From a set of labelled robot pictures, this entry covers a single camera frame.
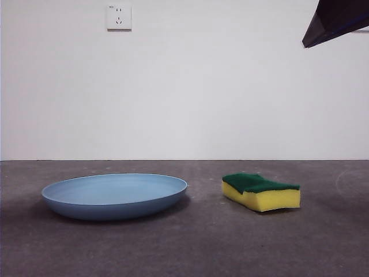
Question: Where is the blue round plate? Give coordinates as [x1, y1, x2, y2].
[41, 173, 190, 222]

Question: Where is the yellow sponge with green pad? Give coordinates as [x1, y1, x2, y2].
[221, 172, 302, 214]

